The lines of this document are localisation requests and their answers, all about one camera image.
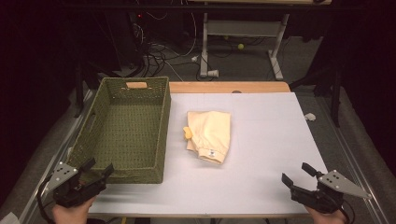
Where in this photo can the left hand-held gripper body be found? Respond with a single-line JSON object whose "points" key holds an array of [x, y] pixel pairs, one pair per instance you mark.
{"points": [[67, 193]]}

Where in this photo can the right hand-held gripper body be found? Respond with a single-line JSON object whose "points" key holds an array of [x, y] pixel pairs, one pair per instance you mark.
{"points": [[320, 199]]}

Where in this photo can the green woven basket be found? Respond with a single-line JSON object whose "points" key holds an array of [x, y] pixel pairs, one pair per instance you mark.
{"points": [[130, 133]]}

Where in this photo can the cream pants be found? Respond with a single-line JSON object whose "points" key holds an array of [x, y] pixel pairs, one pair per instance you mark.
{"points": [[210, 133]]}

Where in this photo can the person's right hand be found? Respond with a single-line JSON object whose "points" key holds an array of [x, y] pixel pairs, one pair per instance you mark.
{"points": [[328, 218]]}

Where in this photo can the person's left hand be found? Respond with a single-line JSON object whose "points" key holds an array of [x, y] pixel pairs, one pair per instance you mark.
{"points": [[71, 215]]}

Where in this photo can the white table mat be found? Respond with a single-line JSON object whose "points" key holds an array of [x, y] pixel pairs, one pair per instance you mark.
{"points": [[264, 149]]}

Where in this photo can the crumpled white paper scrap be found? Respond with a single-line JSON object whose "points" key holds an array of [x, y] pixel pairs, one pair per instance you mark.
{"points": [[310, 117]]}

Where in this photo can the black metal stand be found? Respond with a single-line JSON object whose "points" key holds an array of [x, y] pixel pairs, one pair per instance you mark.
{"points": [[334, 99], [79, 90]]}

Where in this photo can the white power plug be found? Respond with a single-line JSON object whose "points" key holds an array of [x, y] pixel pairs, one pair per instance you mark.
{"points": [[194, 58]]}

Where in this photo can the yellow tennis ball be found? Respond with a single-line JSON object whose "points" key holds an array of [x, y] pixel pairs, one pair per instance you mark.
{"points": [[240, 46]]}

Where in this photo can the aluminium rail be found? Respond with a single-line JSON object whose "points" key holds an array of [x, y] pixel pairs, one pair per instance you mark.
{"points": [[351, 161], [43, 183]]}

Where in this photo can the white metal desk frame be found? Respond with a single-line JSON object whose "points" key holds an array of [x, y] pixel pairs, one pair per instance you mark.
{"points": [[241, 28]]}

